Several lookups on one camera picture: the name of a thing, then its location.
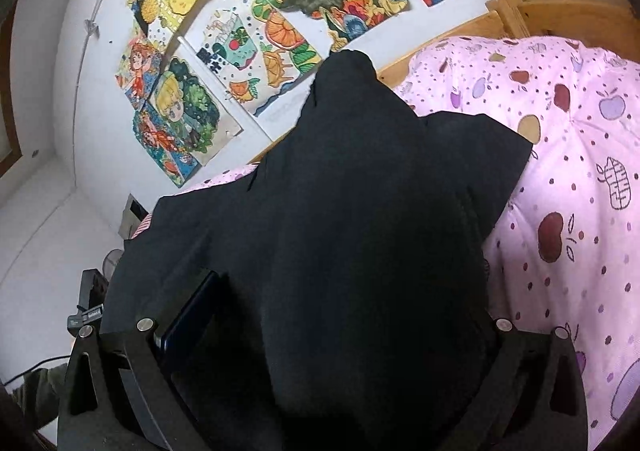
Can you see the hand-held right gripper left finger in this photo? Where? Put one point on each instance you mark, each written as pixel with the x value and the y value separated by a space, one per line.
pixel 185 316

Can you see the blonde figure green wall drawing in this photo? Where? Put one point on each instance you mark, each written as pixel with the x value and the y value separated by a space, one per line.
pixel 190 106

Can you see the pink printed bedding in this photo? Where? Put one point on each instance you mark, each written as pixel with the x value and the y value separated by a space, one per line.
pixel 565 181

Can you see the white fan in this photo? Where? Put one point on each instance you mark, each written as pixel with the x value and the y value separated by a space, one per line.
pixel 112 262

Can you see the red blue comic wall drawing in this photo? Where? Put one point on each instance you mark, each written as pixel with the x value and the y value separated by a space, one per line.
pixel 160 146

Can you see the orange haired figure wall drawing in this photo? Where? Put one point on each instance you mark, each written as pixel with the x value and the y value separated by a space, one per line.
pixel 137 71

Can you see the white fruit wall drawing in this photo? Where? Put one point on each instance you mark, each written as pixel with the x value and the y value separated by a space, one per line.
pixel 250 46

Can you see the person's left forearm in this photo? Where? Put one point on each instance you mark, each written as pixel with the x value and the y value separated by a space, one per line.
pixel 42 396

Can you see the black jacket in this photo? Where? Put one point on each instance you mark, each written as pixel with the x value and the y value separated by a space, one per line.
pixel 350 231

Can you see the wooden window frame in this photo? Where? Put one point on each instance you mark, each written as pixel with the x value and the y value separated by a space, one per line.
pixel 7 106

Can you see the red white striped mattress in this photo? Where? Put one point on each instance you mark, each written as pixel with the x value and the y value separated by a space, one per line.
pixel 142 225

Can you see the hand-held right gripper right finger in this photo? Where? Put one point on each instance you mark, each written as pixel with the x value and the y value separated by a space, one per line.
pixel 530 346

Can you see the grey framed wall opening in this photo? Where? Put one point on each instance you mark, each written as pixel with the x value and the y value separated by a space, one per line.
pixel 132 213

